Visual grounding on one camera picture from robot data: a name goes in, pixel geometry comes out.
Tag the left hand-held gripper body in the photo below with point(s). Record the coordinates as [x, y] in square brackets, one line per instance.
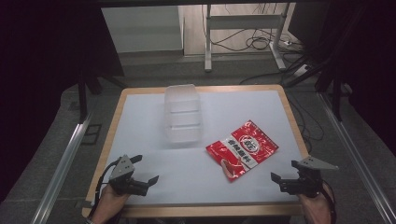
[123, 172]

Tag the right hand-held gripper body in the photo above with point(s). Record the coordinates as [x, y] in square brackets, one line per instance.
[306, 182]

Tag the person's right hand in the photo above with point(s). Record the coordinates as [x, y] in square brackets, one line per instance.
[314, 207]

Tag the person's left hand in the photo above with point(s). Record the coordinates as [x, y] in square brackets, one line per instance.
[109, 200]

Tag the red and white snack packet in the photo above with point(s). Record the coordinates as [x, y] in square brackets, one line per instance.
[241, 150]

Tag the black floor grate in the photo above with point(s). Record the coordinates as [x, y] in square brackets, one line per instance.
[91, 134]

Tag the clear plastic container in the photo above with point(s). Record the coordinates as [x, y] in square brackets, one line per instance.
[182, 114]

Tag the black stand leg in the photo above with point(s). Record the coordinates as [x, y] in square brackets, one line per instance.
[82, 96]
[336, 96]

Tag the white power strip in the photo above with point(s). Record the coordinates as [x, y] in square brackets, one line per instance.
[301, 70]

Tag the white panel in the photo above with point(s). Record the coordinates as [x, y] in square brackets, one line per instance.
[142, 28]

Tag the aluminium floor rail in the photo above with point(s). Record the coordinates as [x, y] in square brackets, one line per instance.
[355, 155]
[60, 169]

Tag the white metal stand frame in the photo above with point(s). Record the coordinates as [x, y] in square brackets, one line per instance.
[243, 29]

